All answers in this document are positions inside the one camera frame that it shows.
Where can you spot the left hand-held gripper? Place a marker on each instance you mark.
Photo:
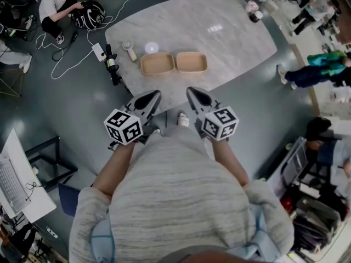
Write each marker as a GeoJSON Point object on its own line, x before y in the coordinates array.
{"type": "Point", "coordinates": [123, 127]}

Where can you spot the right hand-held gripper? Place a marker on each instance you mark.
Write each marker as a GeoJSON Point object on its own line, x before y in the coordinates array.
{"type": "Point", "coordinates": [219, 123]}

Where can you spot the beige tray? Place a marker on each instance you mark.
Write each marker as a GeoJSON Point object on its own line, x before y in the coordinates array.
{"type": "Point", "coordinates": [157, 64]}

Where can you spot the person's left forearm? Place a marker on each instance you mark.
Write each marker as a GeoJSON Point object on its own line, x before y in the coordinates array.
{"type": "Point", "coordinates": [115, 168]}

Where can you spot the person's right forearm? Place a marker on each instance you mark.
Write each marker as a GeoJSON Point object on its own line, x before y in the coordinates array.
{"type": "Point", "coordinates": [227, 160]}

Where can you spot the person's right white shoe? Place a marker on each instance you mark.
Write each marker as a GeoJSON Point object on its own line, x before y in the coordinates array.
{"type": "Point", "coordinates": [183, 119]}

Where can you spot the person's grey trousers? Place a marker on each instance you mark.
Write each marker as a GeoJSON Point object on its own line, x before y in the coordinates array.
{"type": "Point", "coordinates": [178, 137]}

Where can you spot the grey marble table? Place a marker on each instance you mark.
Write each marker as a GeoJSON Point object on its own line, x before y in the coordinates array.
{"type": "Point", "coordinates": [219, 45]}

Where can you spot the small white handheld fan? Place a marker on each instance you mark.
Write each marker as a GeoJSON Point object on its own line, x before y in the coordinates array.
{"type": "Point", "coordinates": [127, 45]}

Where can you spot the white power strip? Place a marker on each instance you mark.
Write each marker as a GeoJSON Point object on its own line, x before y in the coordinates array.
{"type": "Point", "coordinates": [52, 232]}
{"type": "Point", "coordinates": [97, 52]}

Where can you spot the small pale cup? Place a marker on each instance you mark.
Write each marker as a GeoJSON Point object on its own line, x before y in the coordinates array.
{"type": "Point", "coordinates": [288, 146]}

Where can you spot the white cluttered desk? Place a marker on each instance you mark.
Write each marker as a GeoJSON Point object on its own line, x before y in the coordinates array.
{"type": "Point", "coordinates": [277, 168]}

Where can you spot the dark cup with white lid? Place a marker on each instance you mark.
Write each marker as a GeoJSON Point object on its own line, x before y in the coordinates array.
{"type": "Point", "coordinates": [256, 16]}

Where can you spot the person's grey knit top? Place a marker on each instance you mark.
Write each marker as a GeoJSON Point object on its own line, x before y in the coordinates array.
{"type": "Point", "coordinates": [178, 201]}

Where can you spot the black bag with white lines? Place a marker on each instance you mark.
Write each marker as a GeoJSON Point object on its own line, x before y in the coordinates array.
{"type": "Point", "coordinates": [89, 15]}

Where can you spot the dark blue chair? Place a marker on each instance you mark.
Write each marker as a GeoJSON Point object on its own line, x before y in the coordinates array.
{"type": "Point", "coordinates": [68, 199]}

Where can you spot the silver laptop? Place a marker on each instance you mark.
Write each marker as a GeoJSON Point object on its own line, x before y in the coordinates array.
{"type": "Point", "coordinates": [11, 185]}

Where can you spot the black frame side table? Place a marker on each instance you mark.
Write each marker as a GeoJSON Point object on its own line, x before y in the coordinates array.
{"type": "Point", "coordinates": [55, 147]}

